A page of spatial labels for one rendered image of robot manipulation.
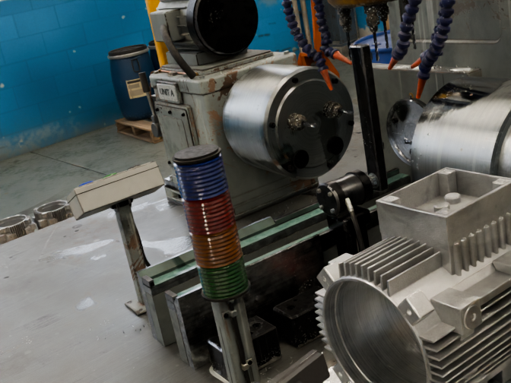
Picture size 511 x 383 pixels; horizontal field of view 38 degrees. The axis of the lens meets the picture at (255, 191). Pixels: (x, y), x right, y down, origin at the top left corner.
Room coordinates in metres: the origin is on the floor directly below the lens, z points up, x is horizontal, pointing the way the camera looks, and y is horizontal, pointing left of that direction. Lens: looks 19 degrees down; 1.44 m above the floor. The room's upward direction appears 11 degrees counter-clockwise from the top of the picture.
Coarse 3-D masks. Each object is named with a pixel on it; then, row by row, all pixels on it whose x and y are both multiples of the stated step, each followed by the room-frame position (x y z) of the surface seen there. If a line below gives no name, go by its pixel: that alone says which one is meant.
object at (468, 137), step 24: (456, 96) 1.13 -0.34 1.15; (480, 96) 1.09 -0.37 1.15; (504, 96) 1.06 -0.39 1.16; (432, 120) 1.12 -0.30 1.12; (456, 120) 1.09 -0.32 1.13; (480, 120) 1.05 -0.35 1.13; (504, 120) 1.02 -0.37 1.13; (432, 144) 1.10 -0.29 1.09; (456, 144) 1.06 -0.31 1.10; (480, 144) 1.02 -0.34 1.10; (504, 144) 1.00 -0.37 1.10; (432, 168) 1.09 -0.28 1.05; (456, 168) 1.05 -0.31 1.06; (480, 168) 1.01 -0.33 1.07; (504, 168) 0.99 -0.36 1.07
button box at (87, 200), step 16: (112, 176) 1.32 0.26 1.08; (128, 176) 1.33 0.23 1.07; (144, 176) 1.34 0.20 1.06; (160, 176) 1.35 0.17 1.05; (80, 192) 1.28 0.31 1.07; (96, 192) 1.29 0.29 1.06; (112, 192) 1.30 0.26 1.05; (128, 192) 1.32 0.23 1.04; (144, 192) 1.34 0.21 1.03; (80, 208) 1.28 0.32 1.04; (96, 208) 1.28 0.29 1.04
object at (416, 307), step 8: (328, 264) 0.74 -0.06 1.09; (336, 264) 0.74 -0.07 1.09; (320, 272) 0.74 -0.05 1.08; (328, 272) 0.73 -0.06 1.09; (336, 272) 0.73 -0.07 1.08; (320, 280) 0.74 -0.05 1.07; (328, 280) 0.73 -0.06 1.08; (408, 296) 0.63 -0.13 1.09; (416, 296) 0.64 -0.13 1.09; (424, 296) 0.64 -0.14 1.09; (400, 304) 0.64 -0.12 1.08; (408, 304) 0.63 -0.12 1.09; (416, 304) 0.63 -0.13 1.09; (424, 304) 0.63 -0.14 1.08; (408, 312) 0.63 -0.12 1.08; (416, 312) 0.62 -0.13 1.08; (424, 312) 0.62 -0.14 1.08; (408, 320) 0.63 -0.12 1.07; (416, 320) 0.62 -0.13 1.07; (336, 368) 0.74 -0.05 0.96; (344, 376) 0.73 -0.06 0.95
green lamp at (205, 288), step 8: (232, 264) 0.83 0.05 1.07; (240, 264) 0.84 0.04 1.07; (200, 272) 0.84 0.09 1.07; (208, 272) 0.83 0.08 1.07; (216, 272) 0.83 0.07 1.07; (224, 272) 0.82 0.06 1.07; (232, 272) 0.83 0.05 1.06; (240, 272) 0.84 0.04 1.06; (200, 280) 0.85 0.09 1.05; (208, 280) 0.83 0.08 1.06; (216, 280) 0.83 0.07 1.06; (224, 280) 0.83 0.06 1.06; (232, 280) 0.83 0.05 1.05; (240, 280) 0.83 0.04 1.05; (208, 288) 0.83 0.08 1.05; (216, 288) 0.83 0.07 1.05; (224, 288) 0.82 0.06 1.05; (232, 288) 0.83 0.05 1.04; (240, 288) 0.83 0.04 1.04; (208, 296) 0.84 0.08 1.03; (216, 296) 0.83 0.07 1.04; (224, 296) 0.83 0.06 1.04; (232, 296) 0.83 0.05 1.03
